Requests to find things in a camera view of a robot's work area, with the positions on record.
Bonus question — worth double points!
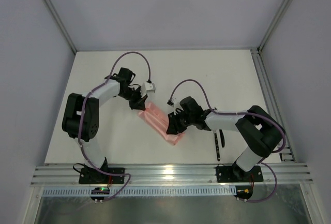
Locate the pink cloth napkin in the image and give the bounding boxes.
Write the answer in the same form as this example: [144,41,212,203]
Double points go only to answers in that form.
[138,101,184,146]

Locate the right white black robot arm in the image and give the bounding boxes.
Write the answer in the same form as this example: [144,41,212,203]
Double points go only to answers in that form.
[167,96,285,183]

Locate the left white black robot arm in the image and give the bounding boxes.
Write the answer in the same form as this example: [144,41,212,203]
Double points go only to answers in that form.
[62,68,155,175]

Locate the right black controller board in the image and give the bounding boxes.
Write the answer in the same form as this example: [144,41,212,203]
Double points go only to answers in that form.
[234,185,253,201]

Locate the black controller board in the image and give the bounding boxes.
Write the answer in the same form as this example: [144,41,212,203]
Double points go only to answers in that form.
[234,185,253,201]
[90,186,110,203]

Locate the left black controller board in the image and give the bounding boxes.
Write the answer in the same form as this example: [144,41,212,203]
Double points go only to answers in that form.
[90,186,110,203]

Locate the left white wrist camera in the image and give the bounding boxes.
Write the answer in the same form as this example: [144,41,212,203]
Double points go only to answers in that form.
[141,82,156,96]

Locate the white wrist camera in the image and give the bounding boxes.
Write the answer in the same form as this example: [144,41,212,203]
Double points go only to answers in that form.
[141,82,156,96]
[167,98,178,109]

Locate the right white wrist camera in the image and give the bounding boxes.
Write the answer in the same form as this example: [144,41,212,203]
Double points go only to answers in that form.
[167,98,178,109]

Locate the black handled knife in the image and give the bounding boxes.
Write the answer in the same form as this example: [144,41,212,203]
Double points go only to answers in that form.
[219,129,225,148]

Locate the black handled fork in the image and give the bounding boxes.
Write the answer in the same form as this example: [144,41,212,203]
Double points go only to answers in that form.
[213,131,220,161]

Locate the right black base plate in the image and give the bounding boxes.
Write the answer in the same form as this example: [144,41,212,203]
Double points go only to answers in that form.
[215,165,264,183]

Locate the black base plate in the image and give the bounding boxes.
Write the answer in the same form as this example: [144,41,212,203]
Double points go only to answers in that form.
[215,165,264,183]
[79,167,125,185]

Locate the slotted grey cable duct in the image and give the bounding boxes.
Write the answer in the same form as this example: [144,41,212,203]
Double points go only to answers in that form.
[42,185,236,197]

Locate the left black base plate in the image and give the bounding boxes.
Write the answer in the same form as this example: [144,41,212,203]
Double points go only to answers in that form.
[79,167,125,185]

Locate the right aluminium side rail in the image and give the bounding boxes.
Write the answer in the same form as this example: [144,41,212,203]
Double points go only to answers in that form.
[250,48,296,163]

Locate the aluminium front rail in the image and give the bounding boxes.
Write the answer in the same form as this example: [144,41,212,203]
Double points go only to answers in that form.
[31,163,313,186]

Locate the left aluminium corner post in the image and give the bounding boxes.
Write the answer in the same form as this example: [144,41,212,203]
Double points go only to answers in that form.
[42,0,77,55]

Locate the aluminium corner post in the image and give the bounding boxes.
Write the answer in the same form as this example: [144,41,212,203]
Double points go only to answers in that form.
[257,0,293,53]
[42,0,77,55]

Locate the right aluminium corner post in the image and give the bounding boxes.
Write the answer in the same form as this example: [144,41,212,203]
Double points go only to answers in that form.
[257,0,293,53]

